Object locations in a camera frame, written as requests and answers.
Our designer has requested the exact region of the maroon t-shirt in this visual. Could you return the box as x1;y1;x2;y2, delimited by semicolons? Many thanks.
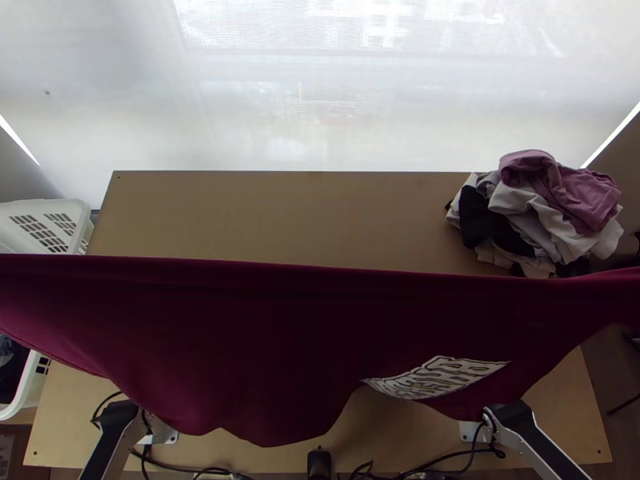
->
0;252;640;448

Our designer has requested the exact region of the heap of clothes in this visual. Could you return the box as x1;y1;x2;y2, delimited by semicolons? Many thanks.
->
443;148;626;280

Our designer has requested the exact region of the white laundry basket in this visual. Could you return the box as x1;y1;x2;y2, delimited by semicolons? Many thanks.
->
0;198;95;422

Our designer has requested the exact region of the black camera post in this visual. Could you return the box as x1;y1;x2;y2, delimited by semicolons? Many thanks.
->
306;449;334;480

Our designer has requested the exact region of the black cable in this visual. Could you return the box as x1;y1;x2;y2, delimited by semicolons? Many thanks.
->
129;446;242;480
349;447;507;480

